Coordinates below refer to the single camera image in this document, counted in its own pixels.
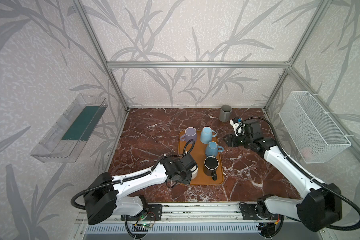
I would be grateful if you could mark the white mug red inside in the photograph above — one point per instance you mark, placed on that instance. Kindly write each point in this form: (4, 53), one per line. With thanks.
(194, 171)

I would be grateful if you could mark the green circuit board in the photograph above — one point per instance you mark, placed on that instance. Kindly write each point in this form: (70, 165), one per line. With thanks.
(142, 227)

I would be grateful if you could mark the aluminium front rail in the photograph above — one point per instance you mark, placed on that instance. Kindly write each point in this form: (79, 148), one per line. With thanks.
(183, 212)

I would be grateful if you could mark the lilac mug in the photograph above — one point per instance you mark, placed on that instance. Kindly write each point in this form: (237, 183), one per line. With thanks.
(190, 134)

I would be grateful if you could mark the light blue mug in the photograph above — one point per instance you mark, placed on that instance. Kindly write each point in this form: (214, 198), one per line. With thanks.
(207, 135)

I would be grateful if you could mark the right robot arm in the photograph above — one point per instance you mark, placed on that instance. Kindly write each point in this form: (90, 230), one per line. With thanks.
(320, 205)

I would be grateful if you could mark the white wire mesh basket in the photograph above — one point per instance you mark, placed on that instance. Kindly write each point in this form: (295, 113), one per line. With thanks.
(317, 137)

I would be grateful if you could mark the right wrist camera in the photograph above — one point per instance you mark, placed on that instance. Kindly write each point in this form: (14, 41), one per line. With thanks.
(237, 124)

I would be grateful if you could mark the clear plastic wall bin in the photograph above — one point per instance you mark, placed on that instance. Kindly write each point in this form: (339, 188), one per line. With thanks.
(66, 139)

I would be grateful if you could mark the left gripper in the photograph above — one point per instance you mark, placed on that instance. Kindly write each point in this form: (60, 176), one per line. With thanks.
(181, 175)

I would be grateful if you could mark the grey mug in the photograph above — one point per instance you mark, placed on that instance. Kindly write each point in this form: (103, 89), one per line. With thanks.
(225, 113)

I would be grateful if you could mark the black mug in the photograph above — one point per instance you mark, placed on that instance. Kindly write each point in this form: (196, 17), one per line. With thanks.
(211, 165)

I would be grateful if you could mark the orange rectangular tray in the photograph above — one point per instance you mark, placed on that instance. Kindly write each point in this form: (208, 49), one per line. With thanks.
(198, 153)

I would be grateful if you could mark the blue dotted floral mug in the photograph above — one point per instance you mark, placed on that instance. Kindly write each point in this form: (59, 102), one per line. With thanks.
(213, 149)

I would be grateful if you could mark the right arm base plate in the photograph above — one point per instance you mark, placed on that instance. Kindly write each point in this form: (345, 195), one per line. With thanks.
(251, 211)

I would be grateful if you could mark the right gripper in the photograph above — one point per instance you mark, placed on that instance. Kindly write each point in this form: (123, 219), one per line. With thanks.
(235, 140)

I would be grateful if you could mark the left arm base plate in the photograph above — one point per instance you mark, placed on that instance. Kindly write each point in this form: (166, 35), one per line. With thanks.
(153, 212)

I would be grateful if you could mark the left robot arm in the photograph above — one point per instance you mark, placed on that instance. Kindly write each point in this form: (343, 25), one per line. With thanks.
(109, 195)

